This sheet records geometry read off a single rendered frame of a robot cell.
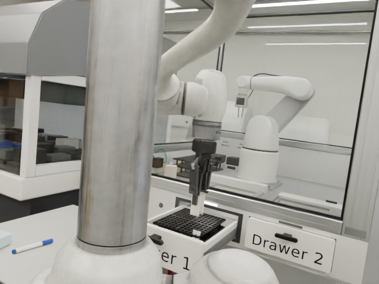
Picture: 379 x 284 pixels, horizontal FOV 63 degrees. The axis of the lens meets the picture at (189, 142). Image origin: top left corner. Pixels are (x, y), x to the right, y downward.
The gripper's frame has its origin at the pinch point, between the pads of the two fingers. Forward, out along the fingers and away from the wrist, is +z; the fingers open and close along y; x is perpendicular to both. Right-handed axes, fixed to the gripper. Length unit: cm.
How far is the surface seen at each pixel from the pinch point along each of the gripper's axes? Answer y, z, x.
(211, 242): 0.8, 11.2, -6.0
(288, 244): 21.2, 12.5, -25.6
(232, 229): 18.5, 11.9, -6.1
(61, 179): 20, 13, 86
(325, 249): 21.1, 10.9, -37.0
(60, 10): 13, -68, 86
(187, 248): -10.7, 9.8, -3.5
